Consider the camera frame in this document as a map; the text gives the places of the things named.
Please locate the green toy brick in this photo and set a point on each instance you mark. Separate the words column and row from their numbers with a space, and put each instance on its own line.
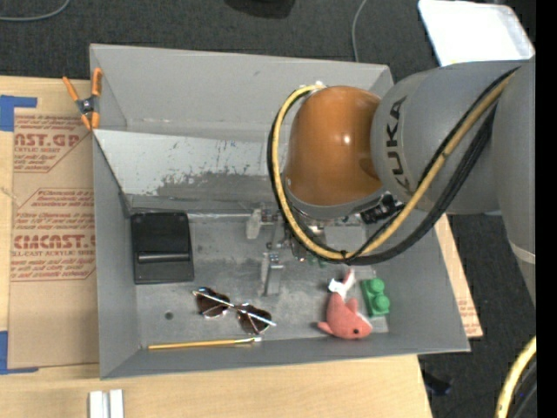
column 375, row 298

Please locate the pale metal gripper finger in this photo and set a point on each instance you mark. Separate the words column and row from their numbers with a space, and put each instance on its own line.
column 253, row 227
column 270, row 279

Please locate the brown cardboard board, red print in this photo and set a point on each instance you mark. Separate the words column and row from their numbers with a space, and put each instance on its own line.
column 52, row 320

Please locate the black box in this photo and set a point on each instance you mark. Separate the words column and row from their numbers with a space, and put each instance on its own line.
column 161, row 233

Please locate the brown sunglasses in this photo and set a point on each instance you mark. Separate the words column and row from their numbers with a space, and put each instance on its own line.
column 212, row 305

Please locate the black cylinder on white bracket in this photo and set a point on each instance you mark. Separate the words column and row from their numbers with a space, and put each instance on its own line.
column 377, row 211

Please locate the pink toy fish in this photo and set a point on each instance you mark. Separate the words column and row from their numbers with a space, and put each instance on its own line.
column 346, row 318

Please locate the yellow pencil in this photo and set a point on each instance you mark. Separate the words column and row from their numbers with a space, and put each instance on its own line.
column 200, row 344

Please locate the grey metal bin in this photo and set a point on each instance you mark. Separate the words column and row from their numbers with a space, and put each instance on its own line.
column 209, row 81

